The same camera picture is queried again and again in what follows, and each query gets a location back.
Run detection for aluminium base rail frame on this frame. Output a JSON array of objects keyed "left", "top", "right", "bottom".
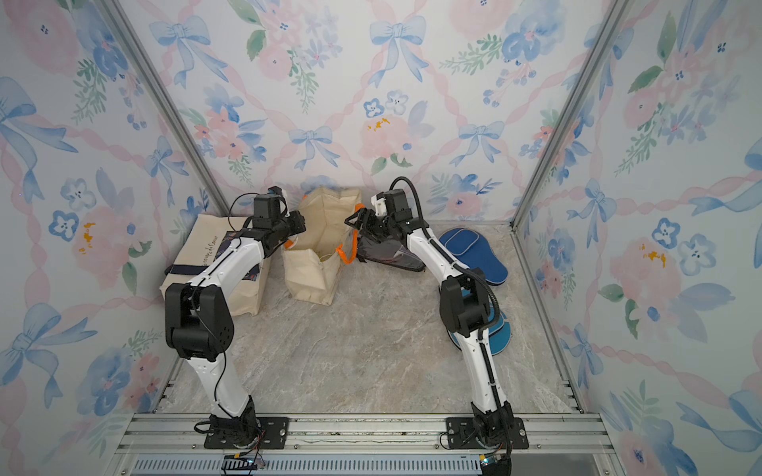
[{"left": 105, "top": 414, "right": 624, "bottom": 475}]

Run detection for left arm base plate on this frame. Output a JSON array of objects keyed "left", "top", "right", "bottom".
[{"left": 202, "top": 416, "right": 290, "bottom": 450}]

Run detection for aluminium corner post right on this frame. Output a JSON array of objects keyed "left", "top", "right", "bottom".
[{"left": 511, "top": 0, "right": 630, "bottom": 234}]

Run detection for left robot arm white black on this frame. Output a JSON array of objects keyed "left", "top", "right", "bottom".
[{"left": 164, "top": 186, "right": 306, "bottom": 449}]

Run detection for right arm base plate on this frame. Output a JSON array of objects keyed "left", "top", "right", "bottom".
[{"left": 444, "top": 416, "right": 530, "bottom": 451}]

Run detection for aluminium corner post left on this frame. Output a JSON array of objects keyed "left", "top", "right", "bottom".
[{"left": 95, "top": 0, "right": 229, "bottom": 216}]

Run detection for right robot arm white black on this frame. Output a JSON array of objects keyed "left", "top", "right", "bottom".
[{"left": 344, "top": 188, "right": 515, "bottom": 450}]

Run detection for teal paddle case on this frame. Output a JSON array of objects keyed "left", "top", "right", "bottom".
[{"left": 448, "top": 308, "right": 513, "bottom": 357}]

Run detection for canvas bag navy handles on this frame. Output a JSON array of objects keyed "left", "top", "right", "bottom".
[{"left": 160, "top": 214, "right": 271, "bottom": 317}]

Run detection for blue paddle case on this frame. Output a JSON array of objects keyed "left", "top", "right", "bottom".
[{"left": 440, "top": 228, "right": 509, "bottom": 286}]

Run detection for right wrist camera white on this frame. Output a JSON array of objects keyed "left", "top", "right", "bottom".
[{"left": 371, "top": 192, "right": 388, "bottom": 217}]

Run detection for aluminium corner post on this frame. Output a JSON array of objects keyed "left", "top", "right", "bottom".
[
  {"left": 511, "top": 0, "right": 630, "bottom": 234},
  {"left": 95, "top": 0, "right": 229, "bottom": 216}
]

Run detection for canvas bag orange handles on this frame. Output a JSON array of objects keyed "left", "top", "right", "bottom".
[{"left": 283, "top": 186, "right": 362, "bottom": 305}]

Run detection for black paddle case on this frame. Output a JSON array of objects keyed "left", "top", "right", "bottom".
[{"left": 356, "top": 232, "right": 426, "bottom": 273}]

